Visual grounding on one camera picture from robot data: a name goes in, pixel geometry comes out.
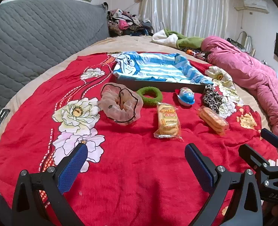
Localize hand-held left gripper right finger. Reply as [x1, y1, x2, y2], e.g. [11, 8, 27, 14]
[185, 143, 264, 226]

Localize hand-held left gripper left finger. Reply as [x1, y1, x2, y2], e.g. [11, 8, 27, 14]
[11, 142, 89, 226]

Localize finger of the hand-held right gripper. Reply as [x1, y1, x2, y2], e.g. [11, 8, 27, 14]
[238, 144, 274, 170]
[260, 128, 278, 150]

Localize clear biscuit packet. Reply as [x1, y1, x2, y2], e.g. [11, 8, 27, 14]
[198, 106, 230, 136]

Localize leopard print scrunchie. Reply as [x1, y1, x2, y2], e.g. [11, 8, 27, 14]
[202, 83, 223, 114]

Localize beige sheer scrunchie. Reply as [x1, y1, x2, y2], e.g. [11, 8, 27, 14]
[100, 83, 144, 126]

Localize blue toy egg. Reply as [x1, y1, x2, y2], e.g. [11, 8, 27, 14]
[175, 87, 196, 107]

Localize dark brown tray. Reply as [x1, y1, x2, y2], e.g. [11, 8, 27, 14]
[112, 52, 209, 94]

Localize green fuzzy scrunchie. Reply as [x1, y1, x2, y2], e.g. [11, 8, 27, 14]
[136, 87, 163, 107]

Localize red floral blanket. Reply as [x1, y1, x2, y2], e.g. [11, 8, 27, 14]
[0, 53, 278, 226]

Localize pink quilted duvet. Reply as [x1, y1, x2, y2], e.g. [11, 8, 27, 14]
[201, 36, 278, 139]

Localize arched table mirror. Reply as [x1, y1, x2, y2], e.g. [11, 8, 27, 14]
[238, 31, 252, 50]

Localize blue striped cartoon cloth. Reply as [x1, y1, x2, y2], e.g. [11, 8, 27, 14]
[113, 51, 213, 85]

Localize colourful snack wrappers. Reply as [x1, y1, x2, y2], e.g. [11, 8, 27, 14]
[192, 50, 211, 60]

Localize green white fleece blanket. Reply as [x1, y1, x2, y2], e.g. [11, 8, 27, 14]
[152, 28, 211, 51]

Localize white air conditioner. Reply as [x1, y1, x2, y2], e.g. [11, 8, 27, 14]
[243, 0, 270, 15]

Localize grey quilted headboard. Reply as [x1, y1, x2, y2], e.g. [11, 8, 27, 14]
[0, 0, 111, 128]

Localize white curtains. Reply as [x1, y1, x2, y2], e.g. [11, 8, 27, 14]
[139, 0, 231, 40]

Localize pile of clothes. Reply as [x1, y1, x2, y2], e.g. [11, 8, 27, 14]
[107, 8, 153, 37]

